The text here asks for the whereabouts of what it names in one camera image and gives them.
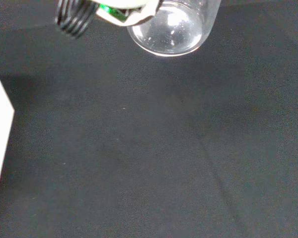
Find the black bench cloth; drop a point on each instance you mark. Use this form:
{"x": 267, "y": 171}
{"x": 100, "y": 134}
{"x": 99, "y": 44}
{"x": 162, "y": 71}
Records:
{"x": 149, "y": 148}

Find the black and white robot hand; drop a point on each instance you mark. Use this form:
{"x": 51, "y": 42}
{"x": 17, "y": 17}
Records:
{"x": 136, "y": 17}

